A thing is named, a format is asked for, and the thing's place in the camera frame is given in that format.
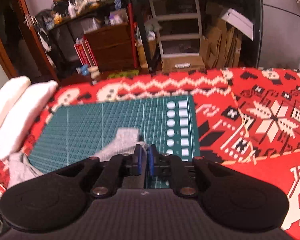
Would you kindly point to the white box on cardboard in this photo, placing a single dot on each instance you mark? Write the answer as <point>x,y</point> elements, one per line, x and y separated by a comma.
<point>239,21</point>

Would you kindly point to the leaning cardboard sheets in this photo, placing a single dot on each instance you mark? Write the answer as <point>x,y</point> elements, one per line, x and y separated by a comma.
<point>220,46</point>

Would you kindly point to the white drawer shelf unit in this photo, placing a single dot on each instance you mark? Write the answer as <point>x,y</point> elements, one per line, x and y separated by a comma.
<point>180,27</point>

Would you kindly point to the dark wooden drawer cabinet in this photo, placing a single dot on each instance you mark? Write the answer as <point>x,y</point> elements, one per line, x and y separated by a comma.
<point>111,47</point>

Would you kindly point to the folded cream towel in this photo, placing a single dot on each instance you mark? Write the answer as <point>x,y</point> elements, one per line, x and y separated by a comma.
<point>10,92</point>

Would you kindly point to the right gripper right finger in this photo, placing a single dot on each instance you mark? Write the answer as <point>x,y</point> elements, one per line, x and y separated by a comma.
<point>168,171</point>

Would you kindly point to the red patterned christmas tablecloth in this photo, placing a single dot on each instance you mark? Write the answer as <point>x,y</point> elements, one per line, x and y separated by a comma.
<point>248,119</point>

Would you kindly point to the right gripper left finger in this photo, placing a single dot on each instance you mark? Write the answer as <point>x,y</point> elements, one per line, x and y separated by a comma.
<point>115,170</point>

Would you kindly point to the silver refrigerator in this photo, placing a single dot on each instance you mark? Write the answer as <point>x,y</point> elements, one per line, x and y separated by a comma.
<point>280,34</point>

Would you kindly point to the red boxed packages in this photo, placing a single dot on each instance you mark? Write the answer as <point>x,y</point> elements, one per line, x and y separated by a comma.
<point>84,52</point>

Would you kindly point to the grey polo shirt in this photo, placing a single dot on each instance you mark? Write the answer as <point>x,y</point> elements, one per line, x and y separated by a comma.
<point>125,141</point>

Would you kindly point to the green plastic crate lid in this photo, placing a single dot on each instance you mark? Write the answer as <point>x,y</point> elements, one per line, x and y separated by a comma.
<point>128,74</point>

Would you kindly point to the folded white towel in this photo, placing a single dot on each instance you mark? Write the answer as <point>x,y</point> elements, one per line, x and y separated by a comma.
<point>22,115</point>

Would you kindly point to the green cutting mat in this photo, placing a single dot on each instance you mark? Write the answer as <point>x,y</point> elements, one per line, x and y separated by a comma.
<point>79,131</point>

